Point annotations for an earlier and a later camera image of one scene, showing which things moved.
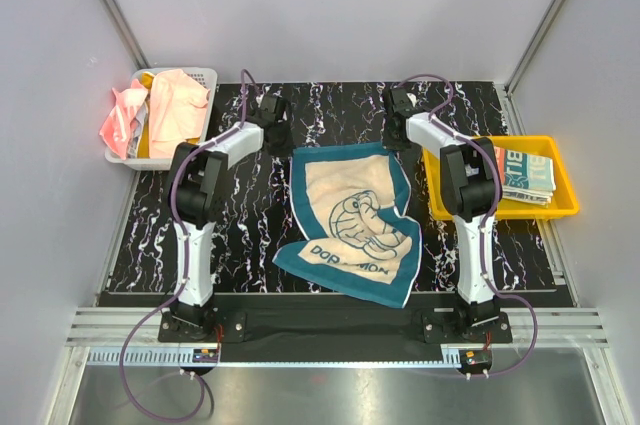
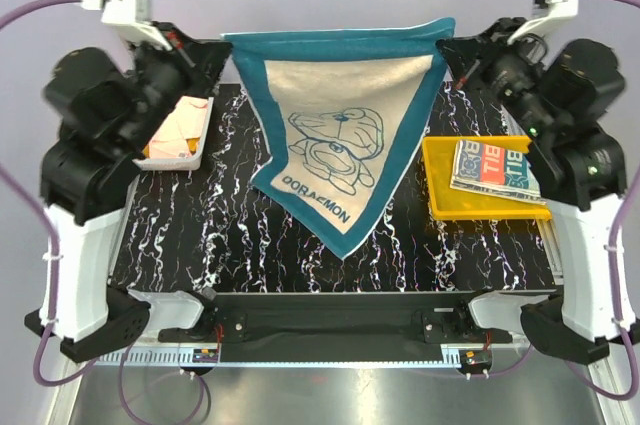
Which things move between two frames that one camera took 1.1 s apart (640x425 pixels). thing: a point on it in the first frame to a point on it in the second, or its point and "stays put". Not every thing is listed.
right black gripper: x=392 y=145 to x=470 y=58
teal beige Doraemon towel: x=351 y=202 to x=342 y=111
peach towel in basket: x=178 y=111 stays put
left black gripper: x=287 y=147 to x=200 y=61
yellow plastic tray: x=565 y=200 stays put
